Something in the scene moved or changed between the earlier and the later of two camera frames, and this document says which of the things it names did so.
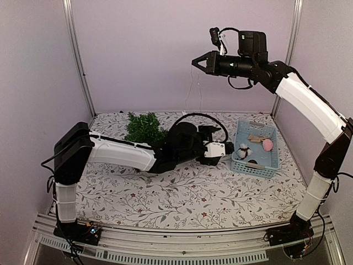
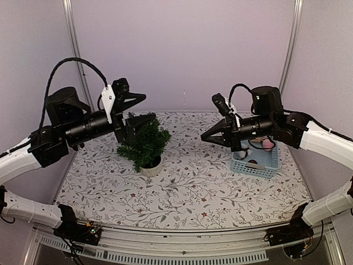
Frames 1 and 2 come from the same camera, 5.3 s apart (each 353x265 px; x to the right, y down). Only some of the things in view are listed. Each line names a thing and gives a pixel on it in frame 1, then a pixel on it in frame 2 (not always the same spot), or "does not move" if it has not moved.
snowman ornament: [243, 151] does not move
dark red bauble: [252, 161] does not move
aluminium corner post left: [80, 59] does not move
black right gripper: [212, 64] -> [224, 140]
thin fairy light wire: [191, 87] -> [184, 93]
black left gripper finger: [207, 131] -> [123, 105]
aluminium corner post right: [292, 43] does not move
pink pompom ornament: [267, 144] does not move
